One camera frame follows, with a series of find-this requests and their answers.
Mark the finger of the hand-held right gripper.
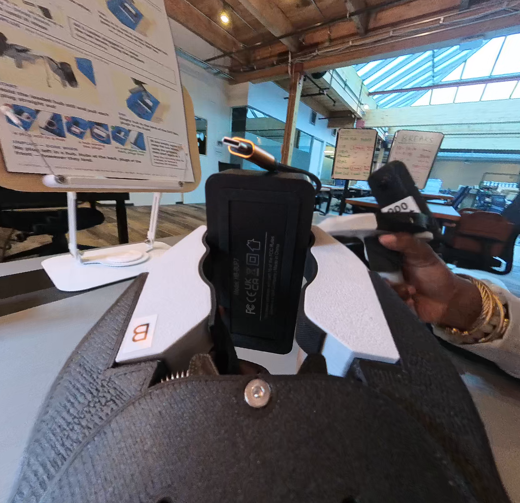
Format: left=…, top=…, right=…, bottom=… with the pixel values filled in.
left=314, top=214, right=382, bottom=248

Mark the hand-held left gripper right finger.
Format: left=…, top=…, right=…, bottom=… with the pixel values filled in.
left=298, top=226, right=401, bottom=377

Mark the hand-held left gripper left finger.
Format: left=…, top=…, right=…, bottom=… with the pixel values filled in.
left=115, top=225, right=217, bottom=366

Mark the black usb hub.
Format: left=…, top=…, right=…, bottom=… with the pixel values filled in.
left=204, top=169, right=317, bottom=355

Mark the black hub cable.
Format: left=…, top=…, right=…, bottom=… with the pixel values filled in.
left=222, top=136, right=323, bottom=195

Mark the person's right hand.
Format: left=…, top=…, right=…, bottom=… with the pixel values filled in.
left=378, top=231, right=486, bottom=331

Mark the wooden office desk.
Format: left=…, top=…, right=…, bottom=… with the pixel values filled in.
left=345, top=195, right=462, bottom=223

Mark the whiteboard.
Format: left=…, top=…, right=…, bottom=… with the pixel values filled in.
left=330, top=127, right=379, bottom=182
left=387, top=129, right=445, bottom=191

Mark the brown office chair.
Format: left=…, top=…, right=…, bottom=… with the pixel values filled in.
left=446, top=208, right=517, bottom=275

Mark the white document stand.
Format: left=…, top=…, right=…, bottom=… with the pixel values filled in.
left=41, top=173, right=196, bottom=292

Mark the black office chair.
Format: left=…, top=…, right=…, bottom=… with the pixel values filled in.
left=0, top=186, right=105, bottom=262

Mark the wooden clipboard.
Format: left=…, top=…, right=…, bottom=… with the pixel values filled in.
left=0, top=85, right=202, bottom=194

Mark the black phone sign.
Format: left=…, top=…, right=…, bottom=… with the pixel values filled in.
left=195, top=115, right=209, bottom=156

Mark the white door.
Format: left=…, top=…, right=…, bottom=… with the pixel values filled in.
left=199, top=101, right=230, bottom=205

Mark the printed instruction sheet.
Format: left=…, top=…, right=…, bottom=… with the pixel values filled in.
left=0, top=0, right=196, bottom=184

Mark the wooden post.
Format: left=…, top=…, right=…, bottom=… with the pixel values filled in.
left=281, top=62, right=304, bottom=167

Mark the gold bracelet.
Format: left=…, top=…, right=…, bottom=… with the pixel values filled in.
left=441, top=275, right=510, bottom=344

